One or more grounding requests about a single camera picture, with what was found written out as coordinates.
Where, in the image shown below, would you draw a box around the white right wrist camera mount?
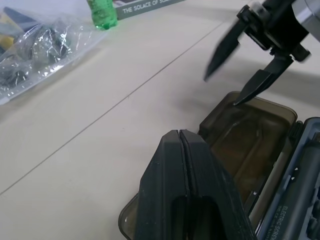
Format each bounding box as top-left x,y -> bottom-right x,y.
291,0 -> 320,43

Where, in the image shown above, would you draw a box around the blue yellow packet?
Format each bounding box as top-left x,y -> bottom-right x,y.
0,6 -> 42,57

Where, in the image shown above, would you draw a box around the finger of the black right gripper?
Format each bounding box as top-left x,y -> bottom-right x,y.
232,54 -> 294,106
203,17 -> 246,83

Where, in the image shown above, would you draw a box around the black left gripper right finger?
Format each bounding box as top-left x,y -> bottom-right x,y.
179,128 -> 259,240

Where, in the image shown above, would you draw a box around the clear plastic bag dark items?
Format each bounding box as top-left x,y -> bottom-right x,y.
0,15 -> 109,106

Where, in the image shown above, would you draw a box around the grey electric screwdriver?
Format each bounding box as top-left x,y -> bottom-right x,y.
259,129 -> 320,240

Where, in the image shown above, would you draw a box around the grey screwdriver case smoky lid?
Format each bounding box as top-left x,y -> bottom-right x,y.
118,90 -> 320,240

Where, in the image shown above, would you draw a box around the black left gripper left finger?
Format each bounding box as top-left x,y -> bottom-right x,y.
134,129 -> 188,240

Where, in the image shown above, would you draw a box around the green plastic bottle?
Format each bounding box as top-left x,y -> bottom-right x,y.
86,0 -> 119,32

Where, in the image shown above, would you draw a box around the grey book white title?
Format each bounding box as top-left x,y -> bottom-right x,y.
111,0 -> 187,21

